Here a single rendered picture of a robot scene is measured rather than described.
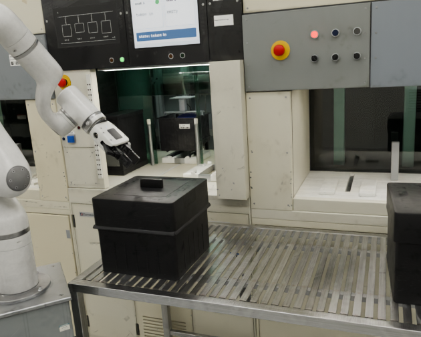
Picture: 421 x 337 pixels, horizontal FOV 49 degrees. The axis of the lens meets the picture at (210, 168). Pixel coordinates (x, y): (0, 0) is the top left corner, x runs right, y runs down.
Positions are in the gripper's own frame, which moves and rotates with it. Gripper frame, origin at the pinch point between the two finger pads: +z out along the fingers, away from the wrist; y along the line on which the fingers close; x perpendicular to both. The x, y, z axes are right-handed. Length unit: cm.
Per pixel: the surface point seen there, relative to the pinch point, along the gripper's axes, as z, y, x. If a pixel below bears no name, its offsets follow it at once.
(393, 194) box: 64, 5, -51
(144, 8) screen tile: -43, 39, -29
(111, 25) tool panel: -51, 39, -14
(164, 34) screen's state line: -31, 39, -27
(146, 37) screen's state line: -36, 39, -21
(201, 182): 21.8, 8.9, -8.4
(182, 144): -7, 90, 26
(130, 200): 12.0, -13.7, 1.3
